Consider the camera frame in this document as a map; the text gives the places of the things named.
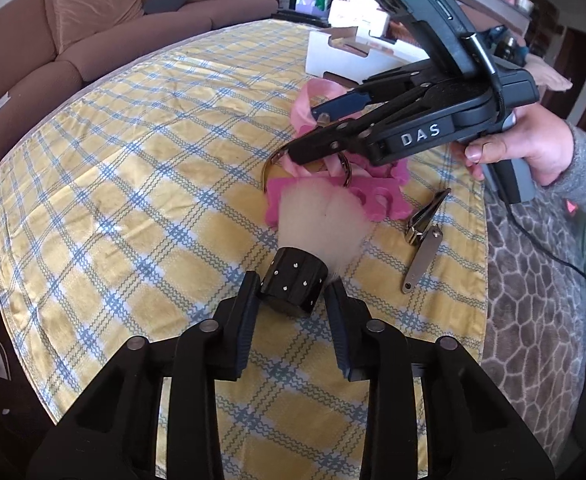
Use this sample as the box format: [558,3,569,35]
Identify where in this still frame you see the brown sofa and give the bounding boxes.
[0,0,280,137]

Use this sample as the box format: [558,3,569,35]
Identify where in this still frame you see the small white box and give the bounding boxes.
[329,0,392,38]

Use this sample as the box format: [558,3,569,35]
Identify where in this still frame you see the person's right hand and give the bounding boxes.
[448,105,577,189]

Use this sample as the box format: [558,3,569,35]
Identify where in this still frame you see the yellow checked tablecloth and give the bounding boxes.
[0,17,490,480]

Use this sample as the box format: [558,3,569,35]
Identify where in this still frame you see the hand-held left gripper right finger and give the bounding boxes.
[324,279,557,480]

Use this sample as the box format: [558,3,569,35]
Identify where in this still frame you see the black makeup brush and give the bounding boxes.
[259,184,376,318]

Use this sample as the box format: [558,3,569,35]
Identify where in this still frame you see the pink bath mitt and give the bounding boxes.
[290,77,361,136]

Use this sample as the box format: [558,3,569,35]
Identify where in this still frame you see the amber sunglasses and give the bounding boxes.
[261,142,355,192]

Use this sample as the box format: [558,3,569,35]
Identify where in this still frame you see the white cardboard box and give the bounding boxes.
[305,29,431,83]

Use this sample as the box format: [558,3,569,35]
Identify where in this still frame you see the grey patterned blanket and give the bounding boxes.
[480,180,586,436]

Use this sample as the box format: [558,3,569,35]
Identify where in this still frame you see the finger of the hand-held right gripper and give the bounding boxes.
[286,89,455,166]
[309,59,448,122]

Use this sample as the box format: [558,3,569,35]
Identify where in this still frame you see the silver nail clipper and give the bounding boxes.
[401,188,453,295]

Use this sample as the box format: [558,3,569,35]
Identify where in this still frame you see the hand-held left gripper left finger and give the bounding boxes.
[25,270,262,480]

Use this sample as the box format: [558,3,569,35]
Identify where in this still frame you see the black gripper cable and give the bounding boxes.
[506,202,586,303]

